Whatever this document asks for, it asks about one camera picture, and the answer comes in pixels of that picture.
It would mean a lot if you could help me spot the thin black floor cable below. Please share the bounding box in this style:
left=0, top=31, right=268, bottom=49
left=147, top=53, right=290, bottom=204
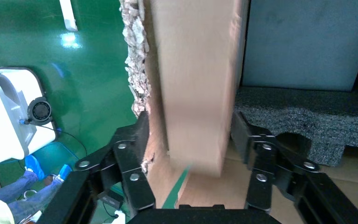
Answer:
left=39, top=124, right=89, bottom=157

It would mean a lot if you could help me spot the white tube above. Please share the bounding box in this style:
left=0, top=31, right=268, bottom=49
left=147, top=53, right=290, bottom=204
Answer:
left=58, top=0, right=79, bottom=32

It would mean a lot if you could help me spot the round black sensor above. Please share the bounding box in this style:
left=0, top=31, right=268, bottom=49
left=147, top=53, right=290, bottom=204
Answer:
left=27, top=96, right=54, bottom=126

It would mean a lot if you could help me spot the blue jeans leg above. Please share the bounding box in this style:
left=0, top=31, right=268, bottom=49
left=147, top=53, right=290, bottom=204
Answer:
left=7, top=178, right=67, bottom=222
left=0, top=171, right=40, bottom=207

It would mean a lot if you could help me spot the black power adapter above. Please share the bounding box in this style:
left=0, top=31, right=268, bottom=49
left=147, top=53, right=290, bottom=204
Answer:
left=96, top=189, right=124, bottom=210

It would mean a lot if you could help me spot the large open cardboard box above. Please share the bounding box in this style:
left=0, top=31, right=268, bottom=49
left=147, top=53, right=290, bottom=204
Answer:
left=118, top=0, right=358, bottom=224

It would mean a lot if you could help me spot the dark foam packing block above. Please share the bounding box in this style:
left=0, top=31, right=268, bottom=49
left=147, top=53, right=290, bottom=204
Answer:
left=234, top=86, right=358, bottom=168

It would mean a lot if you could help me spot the white plug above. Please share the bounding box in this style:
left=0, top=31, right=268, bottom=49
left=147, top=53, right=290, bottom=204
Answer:
left=103, top=210, right=127, bottom=224

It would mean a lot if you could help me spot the grey flat panel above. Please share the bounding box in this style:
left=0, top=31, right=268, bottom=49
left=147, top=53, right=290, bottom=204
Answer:
left=241, top=0, right=358, bottom=92

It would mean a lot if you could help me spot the small brown cardboard box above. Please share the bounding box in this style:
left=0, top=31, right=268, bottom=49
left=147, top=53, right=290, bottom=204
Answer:
left=145, top=0, right=251, bottom=179

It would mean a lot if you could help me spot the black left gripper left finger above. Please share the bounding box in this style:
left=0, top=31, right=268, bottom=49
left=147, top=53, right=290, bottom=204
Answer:
left=38, top=111, right=157, bottom=224

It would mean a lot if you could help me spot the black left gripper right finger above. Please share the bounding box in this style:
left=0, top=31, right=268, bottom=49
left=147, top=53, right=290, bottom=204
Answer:
left=231, top=111, right=358, bottom=224

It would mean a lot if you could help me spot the blue shoe cover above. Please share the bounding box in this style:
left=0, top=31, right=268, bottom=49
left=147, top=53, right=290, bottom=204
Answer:
left=24, top=154, right=40, bottom=181
left=56, top=164, right=73, bottom=183

